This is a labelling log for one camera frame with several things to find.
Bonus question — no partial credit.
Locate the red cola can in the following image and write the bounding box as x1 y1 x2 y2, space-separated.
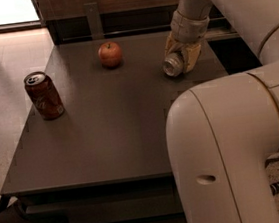
23 71 65 120

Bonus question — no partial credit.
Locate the upper grey drawer front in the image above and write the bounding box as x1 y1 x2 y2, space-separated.
26 188 183 223

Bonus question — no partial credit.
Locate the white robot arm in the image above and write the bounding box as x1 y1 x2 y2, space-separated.
166 0 279 223

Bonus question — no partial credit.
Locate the red apple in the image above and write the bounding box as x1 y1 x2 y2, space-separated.
98 41 123 68

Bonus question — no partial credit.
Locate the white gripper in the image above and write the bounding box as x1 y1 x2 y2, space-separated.
164 11 210 73

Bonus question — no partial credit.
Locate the silver 7up can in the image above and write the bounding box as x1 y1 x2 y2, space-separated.
162 51 184 77

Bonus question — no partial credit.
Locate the left metal wall bracket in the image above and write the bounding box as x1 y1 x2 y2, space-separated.
84 2 104 40

